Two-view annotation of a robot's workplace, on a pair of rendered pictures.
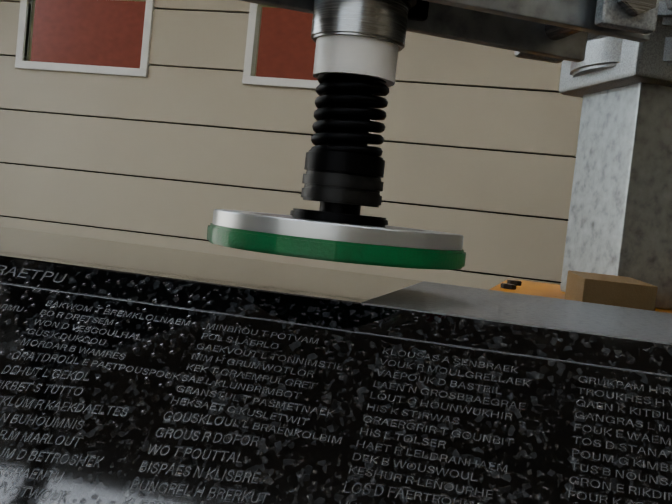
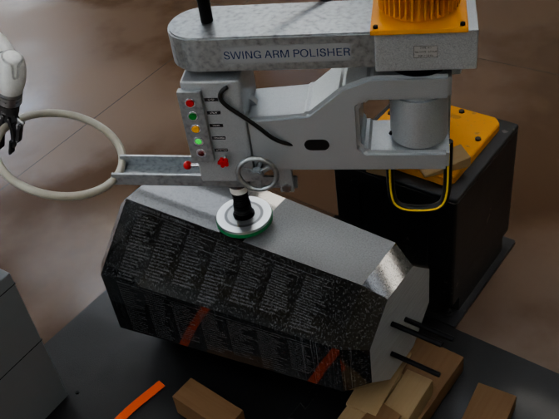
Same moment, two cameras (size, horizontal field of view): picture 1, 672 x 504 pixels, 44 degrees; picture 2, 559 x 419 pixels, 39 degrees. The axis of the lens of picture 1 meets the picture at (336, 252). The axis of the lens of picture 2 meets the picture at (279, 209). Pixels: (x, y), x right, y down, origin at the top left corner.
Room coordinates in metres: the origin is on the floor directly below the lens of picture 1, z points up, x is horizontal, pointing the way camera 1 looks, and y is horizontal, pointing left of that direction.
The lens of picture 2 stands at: (-1.33, -1.11, 2.84)
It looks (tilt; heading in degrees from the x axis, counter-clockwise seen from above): 40 degrees down; 25
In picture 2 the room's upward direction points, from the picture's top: 9 degrees counter-clockwise
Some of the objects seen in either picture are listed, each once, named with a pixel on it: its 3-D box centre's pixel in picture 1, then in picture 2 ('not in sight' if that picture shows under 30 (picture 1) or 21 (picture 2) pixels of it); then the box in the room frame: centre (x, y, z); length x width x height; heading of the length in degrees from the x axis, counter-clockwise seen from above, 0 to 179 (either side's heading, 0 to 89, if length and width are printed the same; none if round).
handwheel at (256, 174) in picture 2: not in sight; (259, 167); (0.61, -0.14, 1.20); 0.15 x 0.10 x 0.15; 102
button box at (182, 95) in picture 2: not in sight; (196, 125); (0.58, 0.05, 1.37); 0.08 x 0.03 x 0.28; 102
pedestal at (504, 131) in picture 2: not in sight; (425, 204); (1.48, -0.54, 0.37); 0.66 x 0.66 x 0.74; 73
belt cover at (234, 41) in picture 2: not in sight; (319, 39); (0.78, -0.34, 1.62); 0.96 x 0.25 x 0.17; 102
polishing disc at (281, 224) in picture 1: (338, 228); (244, 214); (0.70, 0.00, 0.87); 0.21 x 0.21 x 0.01
